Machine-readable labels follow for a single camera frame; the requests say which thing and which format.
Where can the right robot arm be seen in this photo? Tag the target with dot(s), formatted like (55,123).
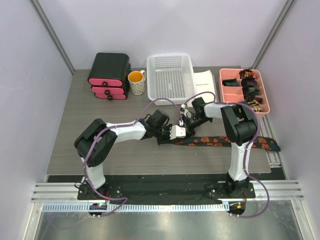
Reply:
(241,127)

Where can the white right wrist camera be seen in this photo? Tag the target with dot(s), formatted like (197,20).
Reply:
(184,111)

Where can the white paper booklet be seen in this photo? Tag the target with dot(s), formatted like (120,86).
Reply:
(205,83)

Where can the slotted cable duct rail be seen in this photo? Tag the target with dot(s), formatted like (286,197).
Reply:
(97,207)

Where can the green dark rolled tie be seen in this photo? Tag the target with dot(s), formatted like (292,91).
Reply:
(250,91)

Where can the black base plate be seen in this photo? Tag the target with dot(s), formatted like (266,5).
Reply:
(167,189)

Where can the left aluminium frame post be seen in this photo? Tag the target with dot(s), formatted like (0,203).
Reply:
(52,34)

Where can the floral mug yellow inside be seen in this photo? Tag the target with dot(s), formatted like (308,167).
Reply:
(137,82)

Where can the red patterned rolled tie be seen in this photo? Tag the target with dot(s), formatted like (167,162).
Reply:
(247,73)

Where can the white perforated plastic basket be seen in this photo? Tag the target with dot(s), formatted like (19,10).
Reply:
(170,76)

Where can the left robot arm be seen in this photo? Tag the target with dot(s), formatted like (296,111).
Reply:
(97,140)

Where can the blue red rolled tie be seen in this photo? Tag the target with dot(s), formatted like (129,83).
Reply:
(249,83)

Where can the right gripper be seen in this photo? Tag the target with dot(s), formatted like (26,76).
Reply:
(190,131)

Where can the aluminium corner frame post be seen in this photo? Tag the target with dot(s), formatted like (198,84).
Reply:
(279,21)

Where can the black orange floral tie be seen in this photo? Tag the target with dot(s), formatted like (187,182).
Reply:
(260,142)

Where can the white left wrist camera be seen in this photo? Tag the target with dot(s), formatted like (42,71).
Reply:
(177,131)

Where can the black pink drawer box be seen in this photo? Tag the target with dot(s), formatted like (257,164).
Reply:
(108,76)

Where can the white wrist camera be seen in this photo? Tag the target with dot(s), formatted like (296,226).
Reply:
(177,131)
(184,111)

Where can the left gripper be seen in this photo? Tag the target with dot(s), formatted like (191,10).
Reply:
(167,140)

